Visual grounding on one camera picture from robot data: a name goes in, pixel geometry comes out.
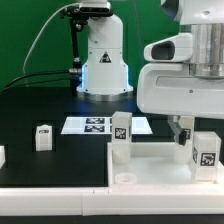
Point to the white square table top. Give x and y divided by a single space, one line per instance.
149 164

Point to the white front fence bar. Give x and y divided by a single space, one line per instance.
117 200

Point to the black camera stand pole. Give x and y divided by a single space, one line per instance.
76 59

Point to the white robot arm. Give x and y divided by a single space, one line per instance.
105 75

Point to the white fence bar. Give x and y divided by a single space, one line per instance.
220 173
117 200

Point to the white base sheet with tag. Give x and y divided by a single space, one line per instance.
103 125

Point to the white right fence bar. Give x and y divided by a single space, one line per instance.
220 173

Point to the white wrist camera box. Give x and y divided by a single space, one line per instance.
178 48

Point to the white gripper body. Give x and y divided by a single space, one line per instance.
168 88

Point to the grey camera on stand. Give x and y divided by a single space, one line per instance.
95 8

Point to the white left fence stub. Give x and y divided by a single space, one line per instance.
2 156

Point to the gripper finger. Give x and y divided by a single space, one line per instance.
180 135

